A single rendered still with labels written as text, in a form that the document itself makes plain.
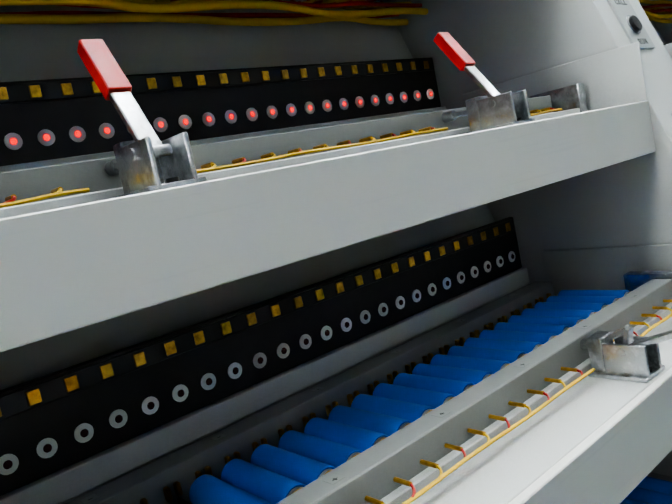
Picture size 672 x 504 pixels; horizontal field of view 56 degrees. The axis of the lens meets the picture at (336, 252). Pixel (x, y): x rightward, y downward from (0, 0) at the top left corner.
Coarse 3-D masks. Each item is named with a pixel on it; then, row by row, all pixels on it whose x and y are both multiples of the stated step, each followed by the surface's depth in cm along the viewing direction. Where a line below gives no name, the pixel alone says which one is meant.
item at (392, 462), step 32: (640, 288) 54; (608, 320) 47; (640, 320) 50; (544, 352) 43; (576, 352) 44; (480, 384) 39; (512, 384) 39; (544, 384) 41; (448, 416) 36; (480, 416) 37; (384, 448) 33; (416, 448) 34; (448, 448) 35; (480, 448) 34; (320, 480) 31; (352, 480) 31; (384, 480) 32
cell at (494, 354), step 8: (448, 352) 49; (456, 352) 49; (464, 352) 48; (472, 352) 48; (480, 352) 47; (488, 352) 47; (496, 352) 46; (504, 352) 46; (512, 352) 45; (520, 352) 45; (504, 360) 45; (512, 360) 45
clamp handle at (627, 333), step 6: (624, 330) 42; (630, 330) 42; (624, 336) 42; (630, 336) 42; (654, 336) 41; (660, 336) 40; (666, 336) 40; (624, 342) 42; (630, 342) 42; (636, 342) 41; (642, 342) 41; (648, 342) 41; (654, 342) 40
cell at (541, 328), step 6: (498, 324) 53; (504, 324) 53; (510, 324) 52; (516, 324) 52; (522, 324) 52; (528, 324) 51; (534, 324) 51; (540, 324) 51; (546, 324) 50; (504, 330) 52; (510, 330) 52; (516, 330) 52; (522, 330) 51; (528, 330) 51; (534, 330) 50; (540, 330) 50; (546, 330) 50; (552, 330) 49; (558, 330) 49; (564, 330) 49
